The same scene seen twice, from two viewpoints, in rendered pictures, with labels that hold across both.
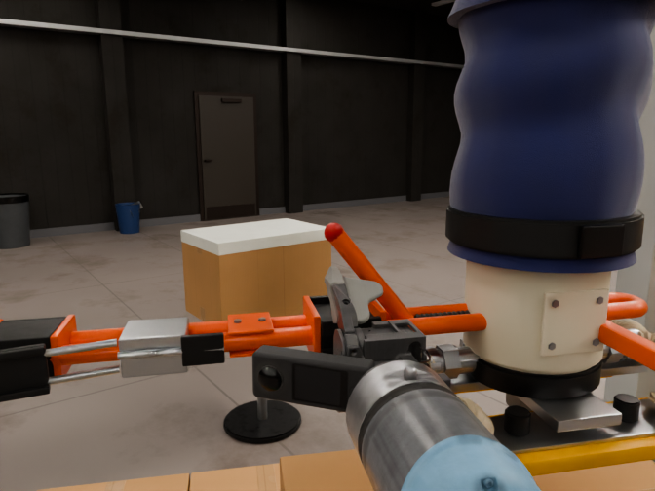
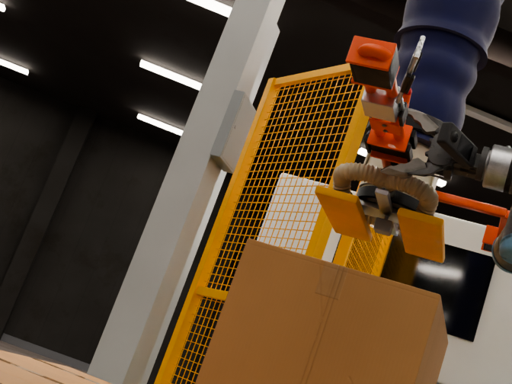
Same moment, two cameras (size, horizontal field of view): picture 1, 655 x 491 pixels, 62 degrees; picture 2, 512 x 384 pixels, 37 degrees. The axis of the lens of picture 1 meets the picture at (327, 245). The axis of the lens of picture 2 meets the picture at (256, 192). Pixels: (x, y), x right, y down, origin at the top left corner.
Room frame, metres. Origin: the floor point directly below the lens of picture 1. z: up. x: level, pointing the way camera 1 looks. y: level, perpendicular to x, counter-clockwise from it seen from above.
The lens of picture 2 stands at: (0.05, 1.43, 0.67)
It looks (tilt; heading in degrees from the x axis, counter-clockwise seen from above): 13 degrees up; 300
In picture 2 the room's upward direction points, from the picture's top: 20 degrees clockwise
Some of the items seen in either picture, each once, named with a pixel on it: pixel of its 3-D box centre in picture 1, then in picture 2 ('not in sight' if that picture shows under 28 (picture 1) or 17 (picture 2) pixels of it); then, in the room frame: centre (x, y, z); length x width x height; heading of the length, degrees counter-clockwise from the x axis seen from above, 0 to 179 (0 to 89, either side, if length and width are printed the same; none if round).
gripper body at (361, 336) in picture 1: (383, 375); (456, 158); (0.48, -0.05, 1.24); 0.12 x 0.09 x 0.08; 11
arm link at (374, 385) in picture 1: (404, 416); (497, 166); (0.40, -0.06, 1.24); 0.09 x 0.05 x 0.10; 101
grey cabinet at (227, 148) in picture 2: not in sight; (234, 132); (1.75, -1.17, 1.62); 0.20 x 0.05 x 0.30; 100
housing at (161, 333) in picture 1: (156, 346); (382, 101); (0.58, 0.19, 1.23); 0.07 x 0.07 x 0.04; 11
